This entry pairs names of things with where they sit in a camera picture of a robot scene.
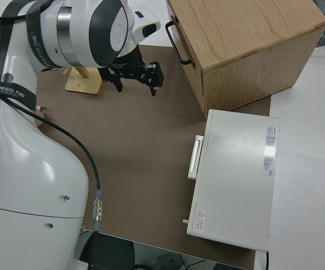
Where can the black box under table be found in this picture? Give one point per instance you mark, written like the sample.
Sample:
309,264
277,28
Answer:
109,253

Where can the light wooden cabinet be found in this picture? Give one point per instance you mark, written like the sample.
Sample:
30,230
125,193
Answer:
249,42

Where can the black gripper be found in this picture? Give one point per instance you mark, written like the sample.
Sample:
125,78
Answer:
131,71

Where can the pink mug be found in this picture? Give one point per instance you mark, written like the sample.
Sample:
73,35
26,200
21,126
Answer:
40,112

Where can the white toaster oven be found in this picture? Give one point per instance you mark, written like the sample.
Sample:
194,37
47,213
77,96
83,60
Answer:
235,174

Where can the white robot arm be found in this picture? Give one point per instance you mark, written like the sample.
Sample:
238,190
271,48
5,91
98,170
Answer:
33,174

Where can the brown table mat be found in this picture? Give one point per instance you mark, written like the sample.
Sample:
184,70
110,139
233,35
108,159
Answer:
137,140

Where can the wooden mug tree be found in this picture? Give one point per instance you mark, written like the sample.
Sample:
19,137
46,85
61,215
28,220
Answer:
81,84

